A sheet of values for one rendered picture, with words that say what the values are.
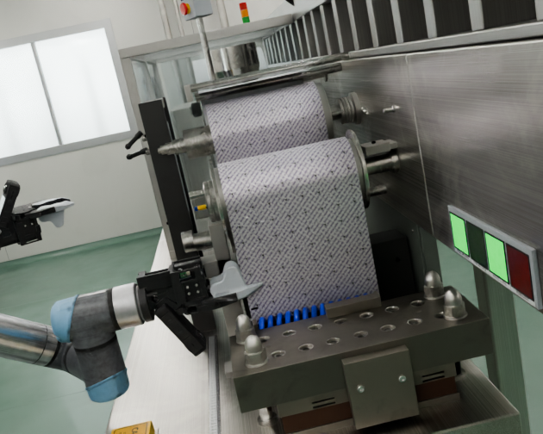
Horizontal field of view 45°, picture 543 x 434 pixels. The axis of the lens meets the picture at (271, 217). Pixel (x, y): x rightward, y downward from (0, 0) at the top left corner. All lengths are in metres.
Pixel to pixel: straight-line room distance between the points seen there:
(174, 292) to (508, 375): 0.76
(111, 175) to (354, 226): 5.74
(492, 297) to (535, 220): 0.70
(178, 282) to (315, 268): 0.24
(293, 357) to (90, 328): 0.36
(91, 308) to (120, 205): 5.71
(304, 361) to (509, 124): 0.47
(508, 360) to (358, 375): 0.56
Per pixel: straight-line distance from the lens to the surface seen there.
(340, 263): 1.17
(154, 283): 1.14
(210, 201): 1.14
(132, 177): 6.78
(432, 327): 1.04
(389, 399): 1.03
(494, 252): 0.85
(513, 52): 0.71
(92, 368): 1.19
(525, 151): 0.73
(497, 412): 1.07
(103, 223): 6.91
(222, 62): 1.82
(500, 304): 1.44
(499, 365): 1.50
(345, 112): 1.41
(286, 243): 1.14
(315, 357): 1.00
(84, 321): 1.15
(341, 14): 1.52
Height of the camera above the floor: 1.47
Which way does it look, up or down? 13 degrees down
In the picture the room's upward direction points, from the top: 12 degrees counter-clockwise
